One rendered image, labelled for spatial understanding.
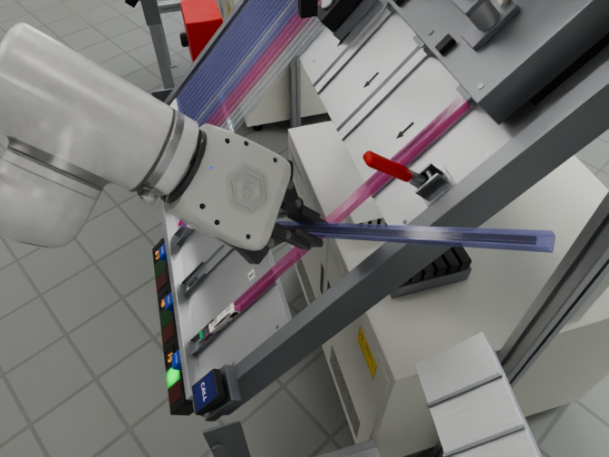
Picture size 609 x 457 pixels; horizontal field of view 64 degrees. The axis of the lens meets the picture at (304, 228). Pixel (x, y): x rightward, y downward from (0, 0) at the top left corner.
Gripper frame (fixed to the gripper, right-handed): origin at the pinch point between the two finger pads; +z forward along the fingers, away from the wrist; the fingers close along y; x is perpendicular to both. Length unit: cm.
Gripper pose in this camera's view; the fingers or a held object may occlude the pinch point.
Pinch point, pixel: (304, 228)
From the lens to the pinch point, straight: 53.4
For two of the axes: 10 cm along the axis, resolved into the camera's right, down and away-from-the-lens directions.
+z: 7.5, 3.9, 5.4
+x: -5.9, 0.3, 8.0
